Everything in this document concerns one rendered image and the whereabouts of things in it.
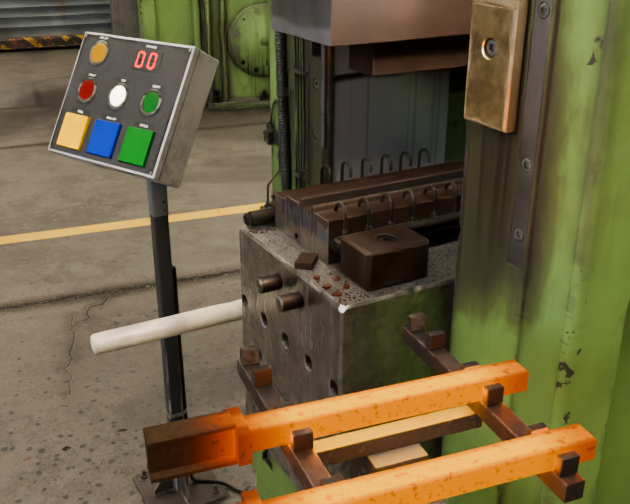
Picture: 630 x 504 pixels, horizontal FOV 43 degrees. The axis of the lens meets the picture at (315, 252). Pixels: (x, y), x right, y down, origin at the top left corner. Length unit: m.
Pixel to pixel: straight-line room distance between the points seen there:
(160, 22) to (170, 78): 4.58
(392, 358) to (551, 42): 0.54
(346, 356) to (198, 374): 1.58
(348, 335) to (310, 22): 0.48
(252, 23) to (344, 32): 4.97
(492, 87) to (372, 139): 0.55
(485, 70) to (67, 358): 2.14
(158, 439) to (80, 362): 2.19
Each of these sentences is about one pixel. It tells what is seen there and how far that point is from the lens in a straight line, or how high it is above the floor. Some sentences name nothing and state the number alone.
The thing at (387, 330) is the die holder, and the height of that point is 0.85.
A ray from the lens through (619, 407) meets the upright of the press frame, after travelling 1.39.
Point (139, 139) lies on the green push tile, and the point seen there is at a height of 1.02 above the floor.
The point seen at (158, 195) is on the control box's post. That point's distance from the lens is 1.88.
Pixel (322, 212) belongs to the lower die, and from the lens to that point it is 1.35.
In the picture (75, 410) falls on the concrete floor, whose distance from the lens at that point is 2.69.
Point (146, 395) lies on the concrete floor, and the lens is 2.71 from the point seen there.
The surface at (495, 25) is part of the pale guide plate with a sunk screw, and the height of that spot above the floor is 1.32.
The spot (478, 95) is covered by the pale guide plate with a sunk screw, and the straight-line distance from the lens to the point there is 1.15.
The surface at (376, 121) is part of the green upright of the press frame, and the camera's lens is 1.63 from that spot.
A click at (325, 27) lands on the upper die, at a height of 1.30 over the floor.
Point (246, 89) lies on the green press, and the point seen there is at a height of 0.14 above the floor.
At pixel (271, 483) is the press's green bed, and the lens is 1.69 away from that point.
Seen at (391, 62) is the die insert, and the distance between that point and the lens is 1.35.
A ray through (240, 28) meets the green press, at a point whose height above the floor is 0.60.
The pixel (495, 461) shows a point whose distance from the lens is 0.75.
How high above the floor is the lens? 1.47
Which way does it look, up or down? 24 degrees down
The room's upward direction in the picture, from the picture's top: straight up
